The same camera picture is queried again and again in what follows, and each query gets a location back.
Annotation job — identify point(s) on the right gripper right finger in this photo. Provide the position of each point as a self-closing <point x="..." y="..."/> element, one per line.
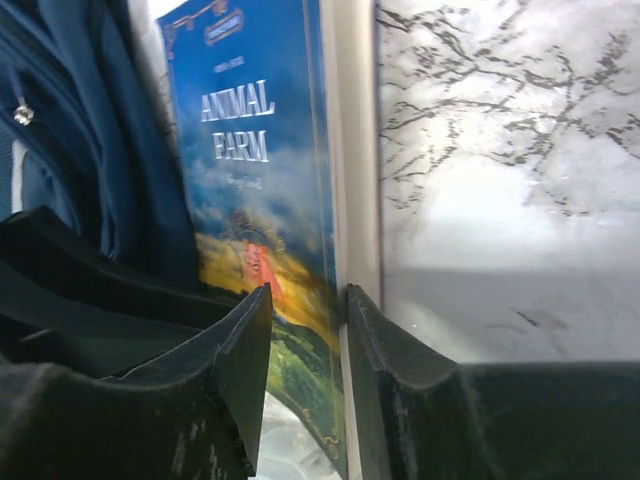
<point x="421" y="415"/>

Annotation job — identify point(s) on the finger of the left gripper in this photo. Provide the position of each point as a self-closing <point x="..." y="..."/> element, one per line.
<point x="62" y="301"/>

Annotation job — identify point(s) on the blue animal farm book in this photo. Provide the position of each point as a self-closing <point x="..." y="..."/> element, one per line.
<point x="259" y="97"/>

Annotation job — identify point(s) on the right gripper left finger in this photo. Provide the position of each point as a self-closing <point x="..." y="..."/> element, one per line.
<point x="194" y="412"/>

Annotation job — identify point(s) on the navy blue student backpack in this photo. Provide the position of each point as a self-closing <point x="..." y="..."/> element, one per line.
<point x="72" y="96"/>

